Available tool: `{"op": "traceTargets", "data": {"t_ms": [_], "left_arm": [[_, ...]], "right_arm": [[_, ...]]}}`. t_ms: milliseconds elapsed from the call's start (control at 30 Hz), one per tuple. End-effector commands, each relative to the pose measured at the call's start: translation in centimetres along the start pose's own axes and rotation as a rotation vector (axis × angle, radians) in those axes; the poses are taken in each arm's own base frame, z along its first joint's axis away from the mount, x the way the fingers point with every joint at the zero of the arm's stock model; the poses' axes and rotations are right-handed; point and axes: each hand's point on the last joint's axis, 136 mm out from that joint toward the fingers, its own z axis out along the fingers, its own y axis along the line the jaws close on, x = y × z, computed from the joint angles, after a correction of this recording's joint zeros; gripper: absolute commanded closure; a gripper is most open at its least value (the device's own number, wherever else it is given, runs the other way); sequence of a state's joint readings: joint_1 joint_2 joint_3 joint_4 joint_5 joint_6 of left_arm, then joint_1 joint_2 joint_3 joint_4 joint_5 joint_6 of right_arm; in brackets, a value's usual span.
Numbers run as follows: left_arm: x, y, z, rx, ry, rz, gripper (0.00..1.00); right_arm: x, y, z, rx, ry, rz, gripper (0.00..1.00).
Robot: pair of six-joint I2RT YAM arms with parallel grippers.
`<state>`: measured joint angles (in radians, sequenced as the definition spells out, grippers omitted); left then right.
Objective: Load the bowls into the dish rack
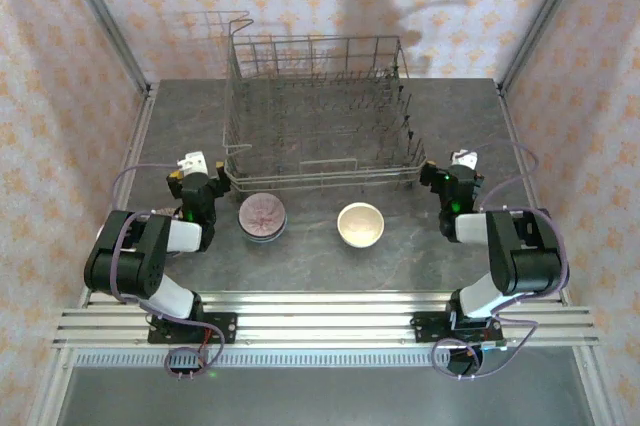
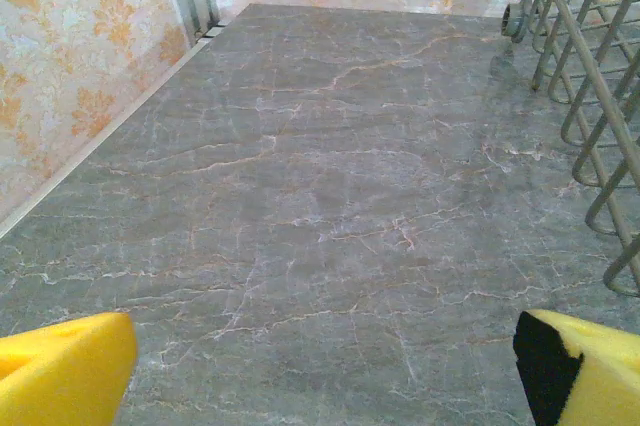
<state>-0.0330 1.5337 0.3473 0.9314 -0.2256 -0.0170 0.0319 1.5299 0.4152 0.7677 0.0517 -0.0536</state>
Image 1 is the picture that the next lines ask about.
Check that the pink patterned bowl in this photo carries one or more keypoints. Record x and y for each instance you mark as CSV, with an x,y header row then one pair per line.
x,y
262,216

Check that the blue floral bowl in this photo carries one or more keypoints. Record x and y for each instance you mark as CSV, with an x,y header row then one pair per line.
x,y
281,233

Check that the plain cream bowl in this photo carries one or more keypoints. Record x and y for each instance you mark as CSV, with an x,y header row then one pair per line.
x,y
360,226

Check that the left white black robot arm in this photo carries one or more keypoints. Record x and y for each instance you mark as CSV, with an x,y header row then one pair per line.
x,y
125,266

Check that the green circuit board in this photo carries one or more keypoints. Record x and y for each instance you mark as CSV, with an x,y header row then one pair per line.
x,y
495,345

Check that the grey metal panel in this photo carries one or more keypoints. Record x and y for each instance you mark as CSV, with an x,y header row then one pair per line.
x,y
320,396

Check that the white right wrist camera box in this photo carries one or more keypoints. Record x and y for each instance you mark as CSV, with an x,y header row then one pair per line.
x,y
465,158

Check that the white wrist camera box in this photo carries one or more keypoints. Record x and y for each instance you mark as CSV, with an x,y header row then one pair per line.
x,y
192,162
465,158

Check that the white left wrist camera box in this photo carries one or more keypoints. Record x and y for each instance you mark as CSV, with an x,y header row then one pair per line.
x,y
192,162

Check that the aluminium table side rail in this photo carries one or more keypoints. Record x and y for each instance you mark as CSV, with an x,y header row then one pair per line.
x,y
136,146
511,121

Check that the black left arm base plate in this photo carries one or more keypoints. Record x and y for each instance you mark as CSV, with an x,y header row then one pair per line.
x,y
225,328

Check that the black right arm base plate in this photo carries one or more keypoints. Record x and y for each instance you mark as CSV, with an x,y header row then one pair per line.
x,y
425,328

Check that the aluminium rail frame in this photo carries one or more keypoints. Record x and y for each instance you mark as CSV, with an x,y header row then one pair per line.
x,y
320,321

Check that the aluminium corner post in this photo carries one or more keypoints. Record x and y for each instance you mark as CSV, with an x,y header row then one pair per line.
x,y
101,11
547,11

